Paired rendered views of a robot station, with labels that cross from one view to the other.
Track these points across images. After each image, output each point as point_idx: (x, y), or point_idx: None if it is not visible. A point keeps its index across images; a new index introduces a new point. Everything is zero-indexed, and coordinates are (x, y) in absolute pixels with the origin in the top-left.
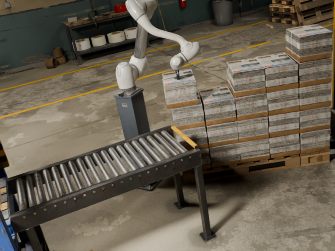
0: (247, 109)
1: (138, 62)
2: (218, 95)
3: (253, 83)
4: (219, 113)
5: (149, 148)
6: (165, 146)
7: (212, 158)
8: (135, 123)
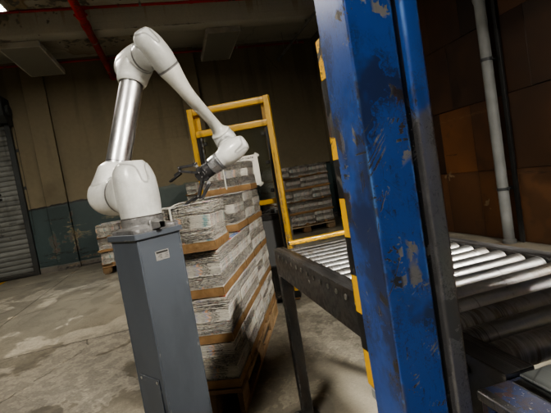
0: (247, 248)
1: None
2: None
3: (241, 211)
4: (239, 256)
5: None
6: None
7: (248, 338)
8: (188, 293)
